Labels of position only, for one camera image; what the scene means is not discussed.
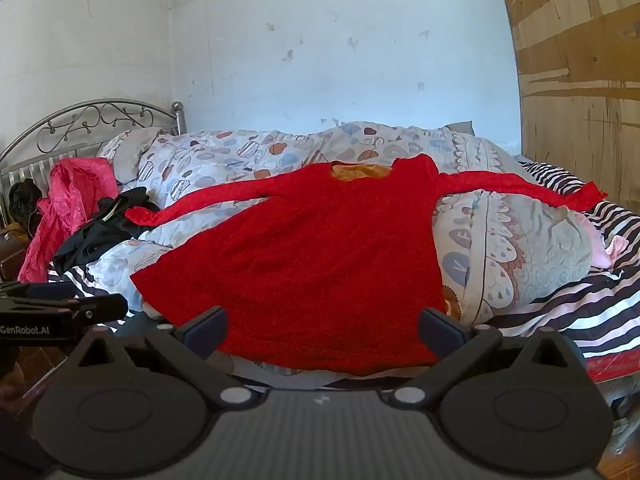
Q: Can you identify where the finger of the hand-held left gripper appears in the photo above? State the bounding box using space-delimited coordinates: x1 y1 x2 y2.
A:
62 293 129 324

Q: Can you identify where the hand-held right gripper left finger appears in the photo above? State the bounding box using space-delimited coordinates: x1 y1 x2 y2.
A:
65 306 262 409

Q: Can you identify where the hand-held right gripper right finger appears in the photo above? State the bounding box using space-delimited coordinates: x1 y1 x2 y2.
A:
386 307 584 409

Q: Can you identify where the red knit sweater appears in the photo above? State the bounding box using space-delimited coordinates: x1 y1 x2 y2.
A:
125 154 608 376

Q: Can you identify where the black garment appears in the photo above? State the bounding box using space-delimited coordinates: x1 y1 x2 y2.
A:
52 187 162 273

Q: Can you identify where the pink jacket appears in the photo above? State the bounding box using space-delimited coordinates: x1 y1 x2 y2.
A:
18 157 120 284

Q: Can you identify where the patterned quilt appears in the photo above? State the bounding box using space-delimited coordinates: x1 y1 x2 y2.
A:
90 121 608 378

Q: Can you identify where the black white striped bed sheet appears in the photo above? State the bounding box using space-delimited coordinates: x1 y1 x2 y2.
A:
47 157 640 411

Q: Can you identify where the black bag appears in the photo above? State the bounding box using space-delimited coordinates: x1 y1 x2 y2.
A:
8 178 46 241

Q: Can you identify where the red patterned cloth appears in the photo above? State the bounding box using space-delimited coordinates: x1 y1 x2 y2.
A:
582 342 640 386

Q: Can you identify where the metal bed headboard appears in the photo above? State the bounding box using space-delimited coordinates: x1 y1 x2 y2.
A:
0 99 188 221

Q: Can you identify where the small pink cloth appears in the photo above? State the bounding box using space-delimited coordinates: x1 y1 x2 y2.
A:
590 220 630 268

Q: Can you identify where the wooden board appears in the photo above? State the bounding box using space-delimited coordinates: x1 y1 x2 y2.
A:
492 0 640 211

